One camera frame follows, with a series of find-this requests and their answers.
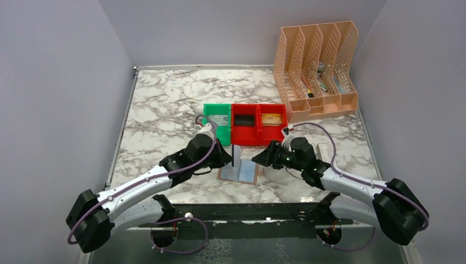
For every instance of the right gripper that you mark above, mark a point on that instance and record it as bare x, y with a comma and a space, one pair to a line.
269, 156

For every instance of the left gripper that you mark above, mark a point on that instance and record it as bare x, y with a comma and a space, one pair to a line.
222, 157

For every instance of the red plastic bin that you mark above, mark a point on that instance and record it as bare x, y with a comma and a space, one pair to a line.
267, 133
243, 135

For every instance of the tan leather card holder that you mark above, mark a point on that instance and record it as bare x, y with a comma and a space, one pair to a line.
244, 171

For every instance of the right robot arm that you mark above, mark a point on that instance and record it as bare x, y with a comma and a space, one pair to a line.
388, 206

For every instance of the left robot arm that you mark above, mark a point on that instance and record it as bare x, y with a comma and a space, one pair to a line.
95, 217

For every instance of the gold cards stack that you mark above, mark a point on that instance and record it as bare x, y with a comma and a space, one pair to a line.
271, 119

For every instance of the silver card in green bin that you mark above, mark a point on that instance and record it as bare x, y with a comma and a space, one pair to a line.
220, 119

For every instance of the black cards stack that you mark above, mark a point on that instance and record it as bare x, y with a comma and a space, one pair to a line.
244, 120

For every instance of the green plastic bin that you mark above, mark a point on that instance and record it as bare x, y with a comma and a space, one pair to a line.
223, 133

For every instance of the white small box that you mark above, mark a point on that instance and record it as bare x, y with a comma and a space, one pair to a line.
325, 152

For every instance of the peach file organizer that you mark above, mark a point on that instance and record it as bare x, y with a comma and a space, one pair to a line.
327, 42

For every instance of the items in organizer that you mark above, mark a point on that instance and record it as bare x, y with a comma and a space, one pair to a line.
317, 78

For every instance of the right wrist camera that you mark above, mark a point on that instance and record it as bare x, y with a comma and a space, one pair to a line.
288, 135

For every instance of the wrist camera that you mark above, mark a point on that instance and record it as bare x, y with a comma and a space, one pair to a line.
288, 135
207, 130

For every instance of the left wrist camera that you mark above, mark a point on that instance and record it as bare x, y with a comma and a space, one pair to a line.
207, 130

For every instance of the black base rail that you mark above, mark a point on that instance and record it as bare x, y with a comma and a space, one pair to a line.
247, 221

